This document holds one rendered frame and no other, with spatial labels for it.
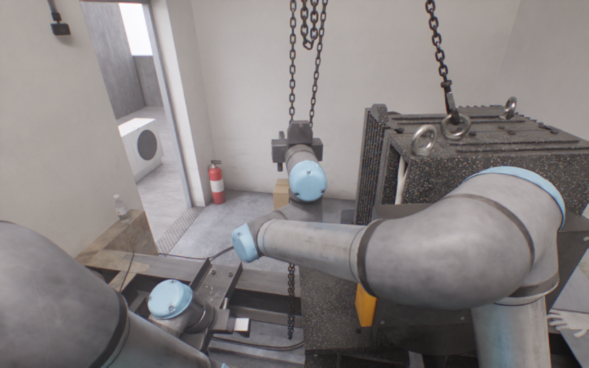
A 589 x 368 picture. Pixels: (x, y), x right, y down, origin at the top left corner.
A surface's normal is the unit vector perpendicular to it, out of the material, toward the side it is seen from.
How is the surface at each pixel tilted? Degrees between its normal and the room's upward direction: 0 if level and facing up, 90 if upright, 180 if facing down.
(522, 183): 13
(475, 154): 0
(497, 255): 54
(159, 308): 24
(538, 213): 43
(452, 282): 73
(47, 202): 90
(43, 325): 67
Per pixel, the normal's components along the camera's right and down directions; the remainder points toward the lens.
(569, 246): 0.04, 0.49
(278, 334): -0.01, -0.87
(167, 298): -0.18, -0.60
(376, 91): -0.19, 0.48
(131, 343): 0.98, -0.05
